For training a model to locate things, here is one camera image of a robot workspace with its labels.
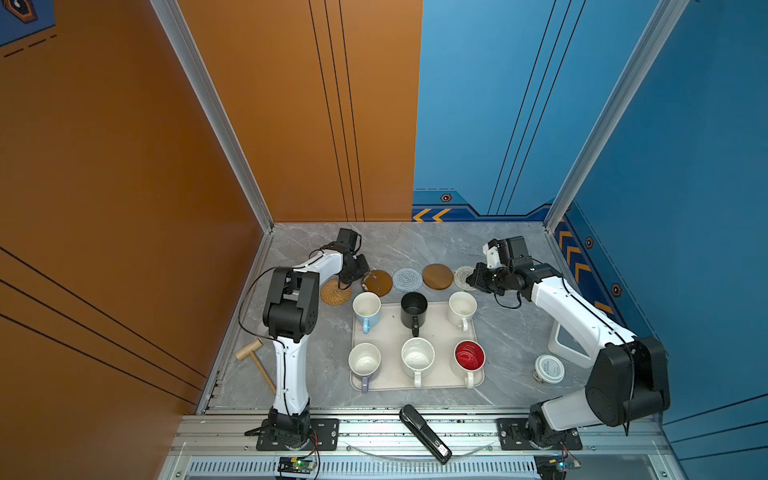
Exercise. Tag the beige serving tray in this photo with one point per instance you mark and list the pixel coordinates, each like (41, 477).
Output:
(391, 358)

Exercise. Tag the light blue mug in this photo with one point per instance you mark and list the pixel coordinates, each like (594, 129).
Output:
(367, 310)

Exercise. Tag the blue grey woven coaster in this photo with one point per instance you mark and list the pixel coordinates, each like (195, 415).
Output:
(407, 280)

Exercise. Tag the black mug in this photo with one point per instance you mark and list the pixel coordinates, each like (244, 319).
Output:
(414, 307)

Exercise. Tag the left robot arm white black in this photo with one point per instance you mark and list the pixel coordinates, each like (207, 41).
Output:
(291, 313)

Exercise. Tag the white mug top right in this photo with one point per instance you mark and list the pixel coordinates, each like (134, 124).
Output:
(462, 307)

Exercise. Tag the white multicolour woven coaster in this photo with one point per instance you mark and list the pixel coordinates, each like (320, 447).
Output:
(461, 276)

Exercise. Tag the black stapler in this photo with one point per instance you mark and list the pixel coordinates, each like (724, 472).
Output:
(420, 428)

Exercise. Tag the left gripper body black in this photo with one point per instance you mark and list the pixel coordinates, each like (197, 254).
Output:
(358, 268)

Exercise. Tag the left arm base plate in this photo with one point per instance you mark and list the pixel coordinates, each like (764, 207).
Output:
(323, 430)

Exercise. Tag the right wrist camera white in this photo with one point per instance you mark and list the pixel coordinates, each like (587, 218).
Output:
(491, 252)

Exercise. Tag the white tissue box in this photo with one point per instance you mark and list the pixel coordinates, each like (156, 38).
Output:
(562, 344)

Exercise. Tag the round wooden coaster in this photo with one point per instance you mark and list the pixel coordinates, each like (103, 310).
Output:
(437, 276)

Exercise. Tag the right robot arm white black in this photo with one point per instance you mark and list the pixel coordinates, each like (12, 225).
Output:
(629, 376)

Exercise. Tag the glossy dark brown coaster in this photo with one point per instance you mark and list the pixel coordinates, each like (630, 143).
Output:
(378, 282)

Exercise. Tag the rattan woven coaster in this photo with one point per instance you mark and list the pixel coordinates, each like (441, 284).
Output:
(333, 294)

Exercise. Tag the white mug purple handle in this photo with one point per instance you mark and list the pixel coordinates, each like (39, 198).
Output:
(364, 361)

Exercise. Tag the red inside white mug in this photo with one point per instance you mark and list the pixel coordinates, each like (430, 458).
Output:
(467, 362)

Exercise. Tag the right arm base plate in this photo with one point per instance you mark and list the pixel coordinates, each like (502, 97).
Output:
(515, 434)

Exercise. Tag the wooden mallet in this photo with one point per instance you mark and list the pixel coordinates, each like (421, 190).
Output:
(249, 351)

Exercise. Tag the left green circuit board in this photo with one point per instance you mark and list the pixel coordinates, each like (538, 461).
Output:
(296, 468)

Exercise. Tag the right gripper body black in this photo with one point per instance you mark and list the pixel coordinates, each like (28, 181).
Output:
(491, 279)

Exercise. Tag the white mug centre front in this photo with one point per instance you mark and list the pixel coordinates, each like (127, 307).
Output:
(417, 359)

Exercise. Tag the right circuit board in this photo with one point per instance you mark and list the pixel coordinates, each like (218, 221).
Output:
(551, 468)

